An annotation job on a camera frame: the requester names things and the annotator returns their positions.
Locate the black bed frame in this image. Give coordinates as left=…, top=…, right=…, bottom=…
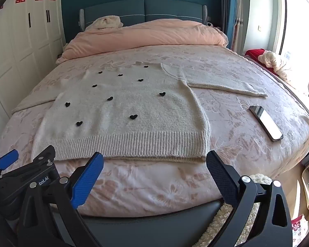
left=54, top=199, right=237, bottom=247

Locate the bright window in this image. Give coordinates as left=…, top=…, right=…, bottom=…
left=273, top=0, right=309, bottom=98

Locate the red cloth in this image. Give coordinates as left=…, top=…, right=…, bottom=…
left=245, top=48, right=291, bottom=83

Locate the cream knotted cloth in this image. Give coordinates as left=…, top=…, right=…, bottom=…
left=257, top=50, right=293, bottom=79

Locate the cream crumpled cloth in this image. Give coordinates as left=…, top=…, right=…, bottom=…
left=86, top=16, right=123, bottom=31

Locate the black smartphone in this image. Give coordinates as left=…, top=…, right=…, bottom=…
left=249, top=105, right=284, bottom=142

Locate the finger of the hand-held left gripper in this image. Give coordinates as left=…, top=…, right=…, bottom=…
left=31, top=145, right=56, bottom=166
left=0, top=149, right=19, bottom=171

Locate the bed with butterfly sheet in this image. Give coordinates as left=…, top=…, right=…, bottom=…
left=0, top=45, right=309, bottom=218

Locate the white panelled wardrobe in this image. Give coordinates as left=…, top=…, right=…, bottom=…
left=0, top=0, right=66, bottom=139

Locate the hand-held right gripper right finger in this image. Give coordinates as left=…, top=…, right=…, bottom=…
left=206, top=150, right=293, bottom=247

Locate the pink duvet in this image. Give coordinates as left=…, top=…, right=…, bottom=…
left=56, top=19, right=229, bottom=63

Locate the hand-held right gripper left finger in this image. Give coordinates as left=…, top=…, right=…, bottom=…
left=17, top=152, right=105, bottom=247

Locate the floral print cloth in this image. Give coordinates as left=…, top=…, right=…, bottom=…
left=291, top=215, right=309, bottom=247

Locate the blue patterned curtain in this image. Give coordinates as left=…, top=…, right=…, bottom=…
left=220, top=0, right=245, bottom=54

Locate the white towel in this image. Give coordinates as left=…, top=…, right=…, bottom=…
left=12, top=62, right=268, bottom=164

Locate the blue upholstered headboard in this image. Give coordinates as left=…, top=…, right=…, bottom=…
left=78, top=0, right=212, bottom=30

